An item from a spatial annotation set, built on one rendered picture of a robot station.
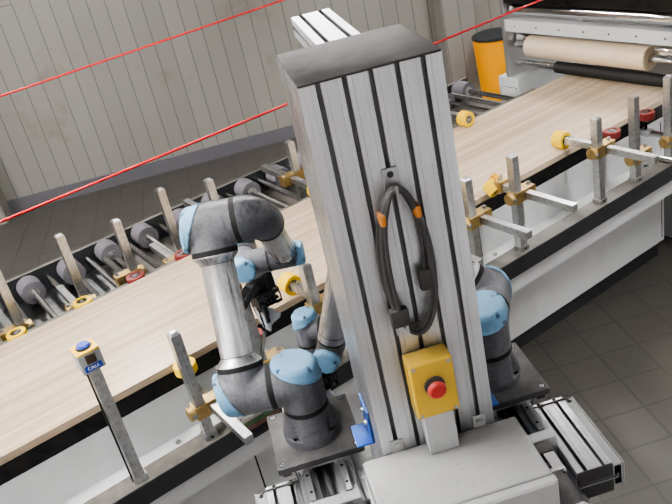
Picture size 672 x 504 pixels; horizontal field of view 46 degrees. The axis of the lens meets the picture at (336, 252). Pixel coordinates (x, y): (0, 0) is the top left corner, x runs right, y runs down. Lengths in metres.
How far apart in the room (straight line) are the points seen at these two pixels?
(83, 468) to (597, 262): 2.63
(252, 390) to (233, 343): 0.12
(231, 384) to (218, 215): 0.41
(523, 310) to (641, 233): 0.89
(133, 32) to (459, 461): 5.81
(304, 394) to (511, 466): 0.57
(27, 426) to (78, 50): 4.71
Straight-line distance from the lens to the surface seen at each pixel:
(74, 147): 7.32
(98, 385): 2.49
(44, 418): 2.82
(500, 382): 2.10
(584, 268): 4.13
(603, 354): 3.94
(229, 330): 1.97
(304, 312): 2.31
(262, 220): 1.94
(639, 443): 3.49
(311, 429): 2.03
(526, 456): 1.66
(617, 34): 4.42
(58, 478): 2.86
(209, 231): 1.94
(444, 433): 1.66
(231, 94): 7.18
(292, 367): 1.95
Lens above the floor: 2.38
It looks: 28 degrees down
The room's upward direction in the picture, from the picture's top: 13 degrees counter-clockwise
